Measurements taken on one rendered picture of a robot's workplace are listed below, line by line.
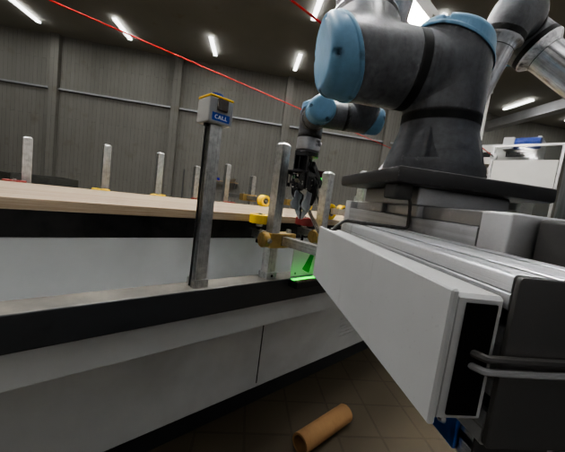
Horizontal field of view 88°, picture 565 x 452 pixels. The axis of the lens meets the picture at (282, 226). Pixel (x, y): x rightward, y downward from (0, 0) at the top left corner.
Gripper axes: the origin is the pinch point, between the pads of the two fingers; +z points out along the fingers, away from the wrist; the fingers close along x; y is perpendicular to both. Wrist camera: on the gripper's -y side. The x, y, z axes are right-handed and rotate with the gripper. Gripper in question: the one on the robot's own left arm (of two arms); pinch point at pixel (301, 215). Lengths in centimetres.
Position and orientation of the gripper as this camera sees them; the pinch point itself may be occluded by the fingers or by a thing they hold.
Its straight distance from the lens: 96.4
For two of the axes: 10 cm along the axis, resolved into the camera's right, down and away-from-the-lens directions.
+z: -1.3, 9.9, 1.0
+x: 8.7, 1.6, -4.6
